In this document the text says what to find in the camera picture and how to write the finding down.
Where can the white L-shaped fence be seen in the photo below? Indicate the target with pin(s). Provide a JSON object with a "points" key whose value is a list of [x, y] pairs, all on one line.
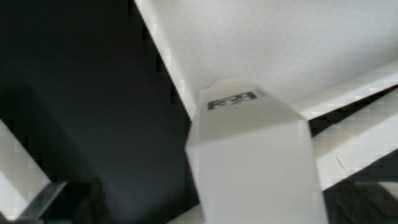
{"points": [[349, 146]]}

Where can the white desk leg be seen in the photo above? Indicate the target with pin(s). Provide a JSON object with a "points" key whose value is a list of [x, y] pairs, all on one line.
{"points": [[251, 157]]}

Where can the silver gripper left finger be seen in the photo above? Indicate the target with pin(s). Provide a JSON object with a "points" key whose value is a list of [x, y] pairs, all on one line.
{"points": [[41, 202]]}

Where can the white desk top tray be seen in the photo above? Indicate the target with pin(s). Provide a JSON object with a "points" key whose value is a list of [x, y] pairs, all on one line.
{"points": [[313, 47]]}

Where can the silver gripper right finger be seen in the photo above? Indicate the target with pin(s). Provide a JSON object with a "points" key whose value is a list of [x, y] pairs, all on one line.
{"points": [[377, 194]]}

